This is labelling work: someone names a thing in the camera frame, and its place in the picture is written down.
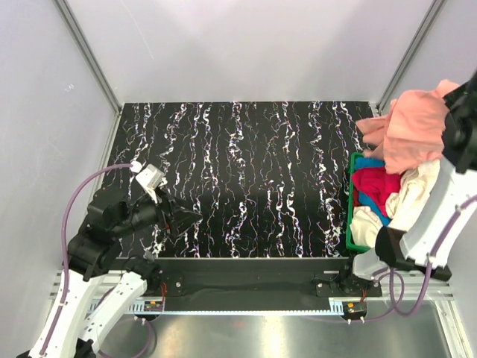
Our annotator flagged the slotted cable duct rail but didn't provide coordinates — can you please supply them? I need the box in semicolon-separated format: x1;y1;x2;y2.
85;298;350;316

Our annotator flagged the aluminium frame post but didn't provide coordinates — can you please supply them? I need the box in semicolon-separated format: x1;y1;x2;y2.
53;0;123;116
372;0;447;115

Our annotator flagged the small controller board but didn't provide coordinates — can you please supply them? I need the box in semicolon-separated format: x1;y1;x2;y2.
144;301;164;312
344;301;367;316

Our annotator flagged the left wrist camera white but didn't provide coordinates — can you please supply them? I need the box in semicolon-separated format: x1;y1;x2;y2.
130;160;167;204

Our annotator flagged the right small controller board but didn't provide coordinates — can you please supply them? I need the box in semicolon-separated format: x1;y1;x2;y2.
344;301;367;316

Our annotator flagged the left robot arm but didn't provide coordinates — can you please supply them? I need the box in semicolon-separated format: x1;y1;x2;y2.
22;189;202;357

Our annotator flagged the left small controller board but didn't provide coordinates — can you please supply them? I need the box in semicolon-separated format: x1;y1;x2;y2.
144;301;164;312

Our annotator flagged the right aluminium frame post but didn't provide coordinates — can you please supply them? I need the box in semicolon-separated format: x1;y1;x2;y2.
372;0;447;115

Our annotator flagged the cream white t-shirt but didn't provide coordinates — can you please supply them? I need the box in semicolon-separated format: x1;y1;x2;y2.
385;160;440;231

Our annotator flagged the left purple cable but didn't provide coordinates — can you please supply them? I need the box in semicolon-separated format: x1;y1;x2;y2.
61;163;135;279

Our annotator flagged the blue t-shirt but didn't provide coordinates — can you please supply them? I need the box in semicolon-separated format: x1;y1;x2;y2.
351;157;394;226

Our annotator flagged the left aluminium frame post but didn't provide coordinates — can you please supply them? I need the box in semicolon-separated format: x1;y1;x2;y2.
53;0;123;116

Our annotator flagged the magenta t-shirt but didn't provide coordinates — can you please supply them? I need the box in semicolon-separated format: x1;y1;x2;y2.
352;167;401;207

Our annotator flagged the green plastic basket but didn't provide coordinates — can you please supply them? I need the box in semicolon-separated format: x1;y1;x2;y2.
345;152;384;253

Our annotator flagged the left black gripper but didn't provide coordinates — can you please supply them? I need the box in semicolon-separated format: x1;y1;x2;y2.
113;184;203;237

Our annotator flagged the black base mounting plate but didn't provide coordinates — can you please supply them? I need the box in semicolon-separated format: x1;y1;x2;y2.
115;257;454;310

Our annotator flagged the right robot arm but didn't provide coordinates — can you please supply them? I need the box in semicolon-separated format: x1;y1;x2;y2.
338;77;476;296

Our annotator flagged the salmon pink t-shirt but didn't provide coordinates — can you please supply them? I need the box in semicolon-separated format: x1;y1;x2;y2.
356;80;458;175

